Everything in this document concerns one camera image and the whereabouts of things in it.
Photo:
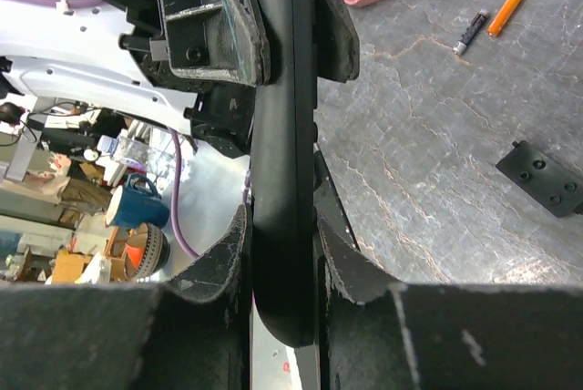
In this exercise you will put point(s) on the black battery cover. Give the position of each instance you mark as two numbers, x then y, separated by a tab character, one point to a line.
551	185

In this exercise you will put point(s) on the black remote control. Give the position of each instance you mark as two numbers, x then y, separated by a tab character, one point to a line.
282	176

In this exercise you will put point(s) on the orange battery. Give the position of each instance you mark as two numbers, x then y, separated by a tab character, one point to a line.
505	12

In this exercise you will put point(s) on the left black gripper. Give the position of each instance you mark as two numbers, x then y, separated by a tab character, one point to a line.
219	50

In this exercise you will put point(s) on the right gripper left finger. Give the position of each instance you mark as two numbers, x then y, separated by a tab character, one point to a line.
190	332

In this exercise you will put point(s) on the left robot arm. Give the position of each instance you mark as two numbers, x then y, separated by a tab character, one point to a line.
79	50

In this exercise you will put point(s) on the black silver battery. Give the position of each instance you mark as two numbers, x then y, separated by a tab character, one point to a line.
470	32

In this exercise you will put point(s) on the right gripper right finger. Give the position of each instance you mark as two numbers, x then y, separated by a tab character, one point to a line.
374	331

